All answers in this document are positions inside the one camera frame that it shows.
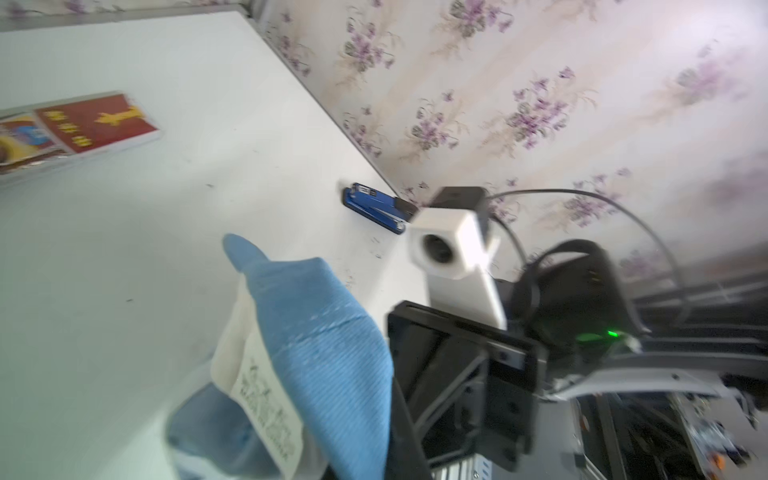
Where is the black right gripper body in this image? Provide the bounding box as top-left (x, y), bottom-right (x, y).
top-left (387, 301), bottom-right (547, 471)

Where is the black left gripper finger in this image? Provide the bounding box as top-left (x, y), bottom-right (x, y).
top-left (384, 378), bottom-right (433, 480)

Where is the light blue baseball cap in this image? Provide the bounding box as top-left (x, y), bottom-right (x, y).
top-left (165, 234), bottom-right (393, 479)

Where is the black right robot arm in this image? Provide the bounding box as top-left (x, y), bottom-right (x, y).
top-left (388, 240), bottom-right (767, 469)

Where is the blue stapler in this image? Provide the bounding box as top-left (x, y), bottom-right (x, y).
top-left (341, 183), bottom-right (418, 235)

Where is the red cigarette carton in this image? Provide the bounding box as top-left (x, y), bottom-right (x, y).
top-left (1, 91), bottom-right (162, 187)

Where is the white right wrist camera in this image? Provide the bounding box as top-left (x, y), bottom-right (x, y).
top-left (408, 186), bottom-right (507, 330)

